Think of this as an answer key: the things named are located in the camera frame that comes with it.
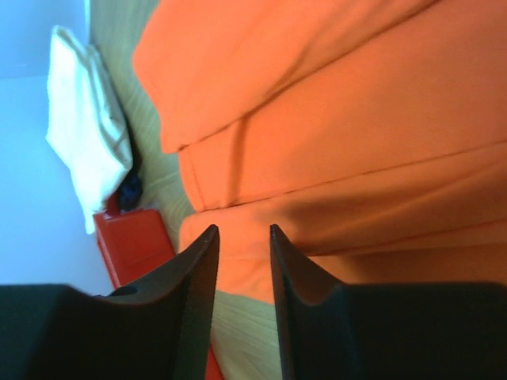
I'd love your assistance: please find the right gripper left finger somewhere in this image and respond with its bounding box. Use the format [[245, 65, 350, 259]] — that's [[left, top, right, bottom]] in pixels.
[[1, 225, 219, 379]]

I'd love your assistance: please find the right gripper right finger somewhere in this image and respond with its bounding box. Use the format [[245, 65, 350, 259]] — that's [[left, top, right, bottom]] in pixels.
[[270, 225, 506, 379]]

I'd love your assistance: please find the orange t-shirt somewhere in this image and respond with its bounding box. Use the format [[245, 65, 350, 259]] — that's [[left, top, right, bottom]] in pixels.
[[133, 1, 506, 302]]

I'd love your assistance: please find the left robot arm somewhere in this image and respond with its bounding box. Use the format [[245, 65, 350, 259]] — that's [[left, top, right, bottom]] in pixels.
[[116, 173, 143, 212]]

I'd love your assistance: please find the red plastic bin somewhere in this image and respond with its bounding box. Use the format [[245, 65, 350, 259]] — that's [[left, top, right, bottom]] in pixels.
[[93, 205, 219, 379]]

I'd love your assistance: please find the folded white t-shirt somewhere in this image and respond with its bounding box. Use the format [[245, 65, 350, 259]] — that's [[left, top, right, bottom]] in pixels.
[[46, 25, 133, 234]]

